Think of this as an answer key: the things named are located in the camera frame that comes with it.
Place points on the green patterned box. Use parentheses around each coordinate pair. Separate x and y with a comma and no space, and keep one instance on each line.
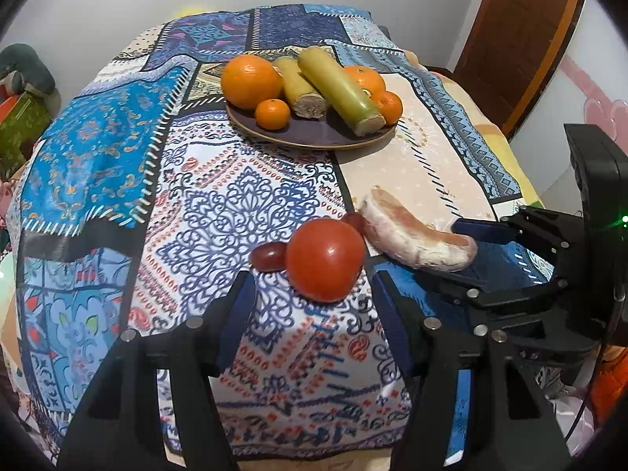
(19,125)

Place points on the patchwork printed blanket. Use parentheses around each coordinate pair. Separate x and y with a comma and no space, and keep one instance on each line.
(206,196)

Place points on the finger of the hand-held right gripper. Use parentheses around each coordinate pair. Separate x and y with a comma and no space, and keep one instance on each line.
(483,230)
(456,285)

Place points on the pink plush toy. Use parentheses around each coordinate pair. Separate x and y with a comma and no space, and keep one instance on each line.
(6,191)

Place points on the small orange mandarin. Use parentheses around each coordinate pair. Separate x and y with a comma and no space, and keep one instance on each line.
(273,114)
(391,106)

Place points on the pale green object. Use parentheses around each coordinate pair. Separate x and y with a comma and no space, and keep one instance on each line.
(6,274)

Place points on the red tomato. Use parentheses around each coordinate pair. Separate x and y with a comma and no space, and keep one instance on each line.
(326,260)

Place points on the purple plate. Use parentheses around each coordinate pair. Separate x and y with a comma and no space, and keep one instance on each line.
(314,133)

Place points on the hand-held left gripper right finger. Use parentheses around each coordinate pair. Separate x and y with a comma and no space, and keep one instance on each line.
(392,319)

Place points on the yellow curved cushion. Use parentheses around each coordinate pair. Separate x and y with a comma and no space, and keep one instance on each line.
(189,10)

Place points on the yellow bed sheet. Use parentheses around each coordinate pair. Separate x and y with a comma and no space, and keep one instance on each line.
(485,122)

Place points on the orange cloth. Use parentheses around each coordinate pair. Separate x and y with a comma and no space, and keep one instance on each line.
(611,382)

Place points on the brown wooden door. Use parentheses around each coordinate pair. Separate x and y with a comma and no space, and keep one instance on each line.
(515,44)

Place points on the medium orange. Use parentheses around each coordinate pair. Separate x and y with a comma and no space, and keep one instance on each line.
(365,81)

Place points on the green sugarcane piece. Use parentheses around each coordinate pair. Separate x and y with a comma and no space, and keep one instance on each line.
(300,88)
(338,91)

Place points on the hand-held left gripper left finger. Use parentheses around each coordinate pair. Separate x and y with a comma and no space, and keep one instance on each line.
(235,314)

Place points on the large orange with sticker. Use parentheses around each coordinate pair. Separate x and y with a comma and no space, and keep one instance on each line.
(251,81)

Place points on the orange box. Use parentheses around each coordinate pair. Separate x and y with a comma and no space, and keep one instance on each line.
(7,104)

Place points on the dark red jujube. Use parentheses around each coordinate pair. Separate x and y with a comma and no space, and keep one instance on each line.
(269,256)
(353,221)

